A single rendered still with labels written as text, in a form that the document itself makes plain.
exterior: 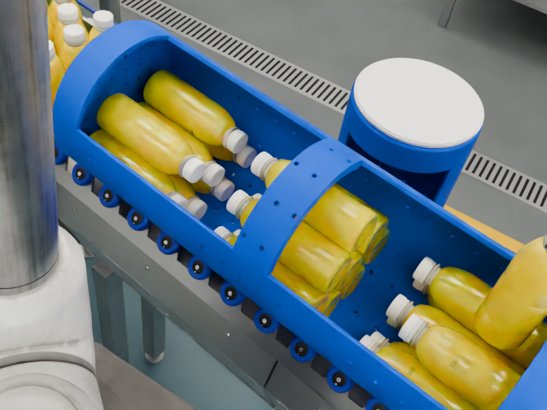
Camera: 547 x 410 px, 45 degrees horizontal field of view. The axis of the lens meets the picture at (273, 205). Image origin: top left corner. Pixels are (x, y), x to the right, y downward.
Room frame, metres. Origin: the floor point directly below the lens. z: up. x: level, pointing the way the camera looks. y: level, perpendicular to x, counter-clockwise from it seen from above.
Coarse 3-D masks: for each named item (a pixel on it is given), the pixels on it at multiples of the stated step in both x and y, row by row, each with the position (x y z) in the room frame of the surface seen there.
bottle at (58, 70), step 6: (54, 54) 0.98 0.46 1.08; (54, 60) 0.97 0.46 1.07; (60, 60) 0.99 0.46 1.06; (54, 66) 0.96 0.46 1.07; (60, 66) 0.97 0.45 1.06; (54, 72) 0.95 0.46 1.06; (60, 72) 0.96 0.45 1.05; (54, 78) 0.95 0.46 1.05; (60, 78) 0.96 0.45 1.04; (54, 84) 0.95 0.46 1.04; (54, 90) 0.95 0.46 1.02; (54, 96) 0.94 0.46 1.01
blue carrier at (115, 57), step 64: (128, 64) 0.91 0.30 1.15; (192, 64) 0.97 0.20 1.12; (64, 128) 0.76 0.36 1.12; (256, 128) 0.89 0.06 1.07; (128, 192) 0.68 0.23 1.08; (256, 192) 0.82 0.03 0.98; (320, 192) 0.62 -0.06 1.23; (384, 192) 0.75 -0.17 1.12; (256, 256) 0.55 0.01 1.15; (384, 256) 0.71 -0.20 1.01; (448, 256) 0.68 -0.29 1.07; (512, 256) 0.59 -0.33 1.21; (320, 320) 0.49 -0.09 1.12; (384, 320) 0.61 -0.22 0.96; (384, 384) 0.42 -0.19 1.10
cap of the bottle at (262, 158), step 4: (264, 152) 0.73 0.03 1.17; (256, 156) 0.72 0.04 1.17; (260, 156) 0.72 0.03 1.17; (264, 156) 0.72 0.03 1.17; (268, 156) 0.73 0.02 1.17; (256, 160) 0.72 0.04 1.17; (260, 160) 0.72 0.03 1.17; (264, 160) 0.72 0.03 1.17; (252, 164) 0.71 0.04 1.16; (256, 164) 0.71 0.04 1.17; (260, 164) 0.71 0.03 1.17; (252, 168) 0.71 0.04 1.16; (256, 168) 0.71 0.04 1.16; (260, 168) 0.71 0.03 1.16; (252, 172) 0.71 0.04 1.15; (256, 172) 0.71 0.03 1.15
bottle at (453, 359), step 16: (416, 336) 0.49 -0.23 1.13; (432, 336) 0.48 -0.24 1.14; (448, 336) 0.48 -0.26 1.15; (464, 336) 0.49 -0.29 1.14; (416, 352) 0.47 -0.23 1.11; (432, 352) 0.46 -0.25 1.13; (448, 352) 0.46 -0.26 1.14; (464, 352) 0.46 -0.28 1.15; (480, 352) 0.47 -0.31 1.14; (432, 368) 0.45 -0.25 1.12; (448, 368) 0.45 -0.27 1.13; (464, 368) 0.44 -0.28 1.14; (480, 368) 0.45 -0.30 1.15; (496, 368) 0.45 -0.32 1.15; (448, 384) 0.44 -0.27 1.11; (464, 384) 0.43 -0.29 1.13; (480, 384) 0.43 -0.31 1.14; (496, 384) 0.43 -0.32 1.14; (512, 384) 0.43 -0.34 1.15; (480, 400) 0.41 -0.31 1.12; (496, 400) 0.41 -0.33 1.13
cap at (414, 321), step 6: (414, 318) 0.51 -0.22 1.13; (420, 318) 0.52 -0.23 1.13; (408, 324) 0.50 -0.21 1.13; (414, 324) 0.50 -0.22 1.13; (420, 324) 0.50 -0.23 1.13; (402, 330) 0.50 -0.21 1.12; (408, 330) 0.49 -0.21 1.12; (414, 330) 0.49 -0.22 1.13; (402, 336) 0.49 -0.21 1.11; (408, 336) 0.49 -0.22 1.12
